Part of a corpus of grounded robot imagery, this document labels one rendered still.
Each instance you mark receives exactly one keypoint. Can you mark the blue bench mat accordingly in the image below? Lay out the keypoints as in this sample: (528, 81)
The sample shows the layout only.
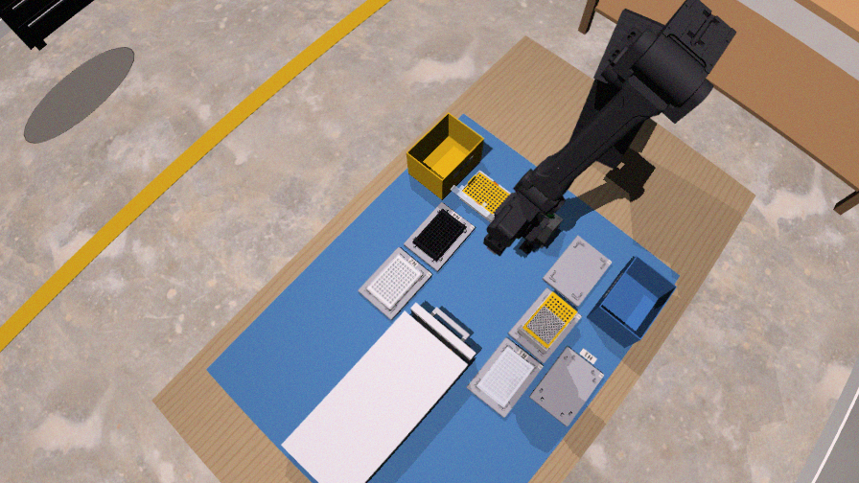
(283, 365)

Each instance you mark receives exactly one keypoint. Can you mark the white label plate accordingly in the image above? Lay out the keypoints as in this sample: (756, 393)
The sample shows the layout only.
(588, 356)

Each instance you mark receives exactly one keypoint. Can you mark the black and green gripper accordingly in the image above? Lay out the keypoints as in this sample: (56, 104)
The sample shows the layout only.
(540, 224)

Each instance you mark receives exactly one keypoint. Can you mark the blue bin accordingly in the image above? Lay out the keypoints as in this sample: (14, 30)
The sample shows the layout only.
(633, 303)

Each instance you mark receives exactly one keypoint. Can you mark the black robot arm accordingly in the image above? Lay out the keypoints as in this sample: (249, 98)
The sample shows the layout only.
(667, 65)

